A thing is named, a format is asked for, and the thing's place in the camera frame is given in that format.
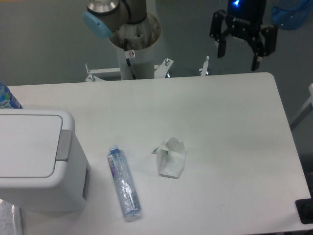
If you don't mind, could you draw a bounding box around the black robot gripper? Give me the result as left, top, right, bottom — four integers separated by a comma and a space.
210, 0, 278, 71

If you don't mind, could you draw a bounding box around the white trash can lid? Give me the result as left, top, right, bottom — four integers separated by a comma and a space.
0, 113, 75, 178

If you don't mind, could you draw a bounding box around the white trash can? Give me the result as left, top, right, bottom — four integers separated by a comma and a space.
0, 109, 90, 211

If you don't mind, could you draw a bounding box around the crumpled white tissue pack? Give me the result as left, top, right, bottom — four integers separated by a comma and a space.
151, 137, 186, 179

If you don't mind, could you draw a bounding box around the clear plastic water bottle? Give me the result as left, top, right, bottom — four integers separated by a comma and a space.
107, 145, 141, 220

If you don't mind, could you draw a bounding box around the black device at table edge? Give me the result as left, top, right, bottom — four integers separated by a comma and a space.
295, 198, 313, 224

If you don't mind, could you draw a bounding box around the blue labelled bottle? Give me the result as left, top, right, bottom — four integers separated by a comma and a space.
0, 83, 22, 109

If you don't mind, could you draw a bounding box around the speckled plastic bag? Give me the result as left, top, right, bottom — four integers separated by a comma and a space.
0, 199, 23, 235

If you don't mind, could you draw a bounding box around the white metal frame bracket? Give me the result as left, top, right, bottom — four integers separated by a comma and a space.
85, 55, 211, 82

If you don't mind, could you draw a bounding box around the white table leg frame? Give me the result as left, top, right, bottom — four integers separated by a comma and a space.
290, 84, 313, 131

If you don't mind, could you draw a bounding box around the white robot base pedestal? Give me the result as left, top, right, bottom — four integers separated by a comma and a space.
109, 13, 161, 80

